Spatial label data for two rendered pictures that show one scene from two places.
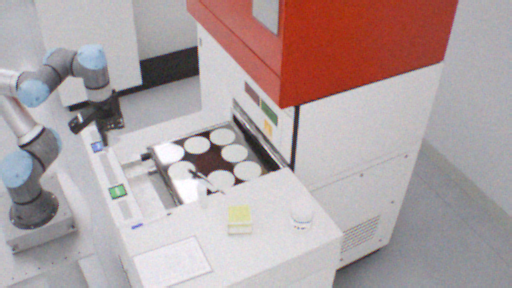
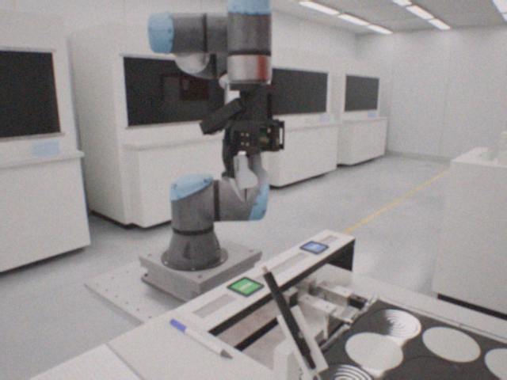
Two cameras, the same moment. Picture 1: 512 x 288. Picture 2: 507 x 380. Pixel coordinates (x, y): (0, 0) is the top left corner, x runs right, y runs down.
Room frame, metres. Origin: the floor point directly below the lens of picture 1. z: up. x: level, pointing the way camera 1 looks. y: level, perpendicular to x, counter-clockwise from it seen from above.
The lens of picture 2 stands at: (0.89, -0.15, 1.34)
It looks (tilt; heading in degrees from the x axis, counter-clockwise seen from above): 16 degrees down; 71
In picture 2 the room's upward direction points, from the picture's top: straight up
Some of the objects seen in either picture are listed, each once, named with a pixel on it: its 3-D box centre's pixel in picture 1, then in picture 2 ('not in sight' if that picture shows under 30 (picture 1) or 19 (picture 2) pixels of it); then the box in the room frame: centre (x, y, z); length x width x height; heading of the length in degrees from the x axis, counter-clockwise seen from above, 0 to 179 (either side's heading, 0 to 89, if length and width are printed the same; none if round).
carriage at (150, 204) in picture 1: (144, 194); (295, 336); (1.18, 0.42, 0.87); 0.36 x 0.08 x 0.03; 30
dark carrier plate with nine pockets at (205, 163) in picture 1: (208, 162); (434, 378); (1.33, 0.20, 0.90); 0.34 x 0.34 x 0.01; 30
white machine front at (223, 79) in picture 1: (239, 92); not in sight; (1.61, 0.10, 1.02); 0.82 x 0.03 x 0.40; 30
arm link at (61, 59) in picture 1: (61, 65); (236, 33); (1.11, 0.57, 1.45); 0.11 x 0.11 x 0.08; 76
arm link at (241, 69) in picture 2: (98, 89); (250, 71); (1.10, 0.47, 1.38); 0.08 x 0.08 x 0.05
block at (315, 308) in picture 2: (136, 174); (316, 307); (1.25, 0.46, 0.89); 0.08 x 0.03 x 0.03; 120
